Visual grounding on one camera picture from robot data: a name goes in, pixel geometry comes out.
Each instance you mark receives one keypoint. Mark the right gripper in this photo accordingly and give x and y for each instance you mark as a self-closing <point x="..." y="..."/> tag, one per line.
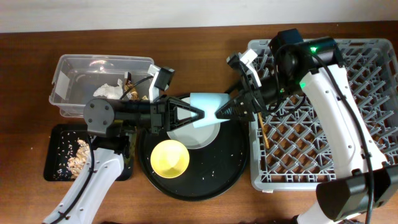
<point x="256" y="104"/>

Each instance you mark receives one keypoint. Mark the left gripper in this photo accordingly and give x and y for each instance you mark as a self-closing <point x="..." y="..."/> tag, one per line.
<point x="165" y="111"/>

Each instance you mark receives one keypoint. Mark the wooden chopstick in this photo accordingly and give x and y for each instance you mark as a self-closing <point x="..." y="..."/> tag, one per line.
<point x="263" y="130"/>

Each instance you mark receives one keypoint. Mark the light blue cup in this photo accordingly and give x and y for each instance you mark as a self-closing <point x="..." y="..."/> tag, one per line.
<point x="208" y="109"/>

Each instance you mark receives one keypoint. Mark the yellow bowl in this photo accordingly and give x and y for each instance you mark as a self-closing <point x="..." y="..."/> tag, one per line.
<point x="169" y="159"/>

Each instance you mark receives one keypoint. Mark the white tissue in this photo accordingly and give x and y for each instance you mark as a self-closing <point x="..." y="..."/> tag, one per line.
<point x="110" y="92"/>

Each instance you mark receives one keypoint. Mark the food scraps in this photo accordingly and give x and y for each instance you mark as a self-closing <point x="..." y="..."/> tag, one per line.
<point x="75" y="163"/>

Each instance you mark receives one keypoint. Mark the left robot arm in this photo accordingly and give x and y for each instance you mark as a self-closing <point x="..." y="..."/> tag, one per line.
<point x="110" y="126"/>

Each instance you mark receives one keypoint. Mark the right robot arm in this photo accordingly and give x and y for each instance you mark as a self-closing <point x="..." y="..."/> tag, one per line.
<point x="324" y="118"/>

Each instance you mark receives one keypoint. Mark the grey dishwasher rack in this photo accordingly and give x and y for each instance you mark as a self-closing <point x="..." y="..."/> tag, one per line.
<point x="299" y="156"/>

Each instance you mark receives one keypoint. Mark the grey plate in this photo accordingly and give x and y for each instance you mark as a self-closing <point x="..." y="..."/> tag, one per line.
<point x="195" y="138"/>

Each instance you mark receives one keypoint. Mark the clear plastic bin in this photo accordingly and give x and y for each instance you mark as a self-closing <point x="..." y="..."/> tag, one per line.
<point x="78" y="76"/>

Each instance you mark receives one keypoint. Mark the black rectangular tray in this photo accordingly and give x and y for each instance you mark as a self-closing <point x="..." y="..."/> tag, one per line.
<point x="63" y="146"/>

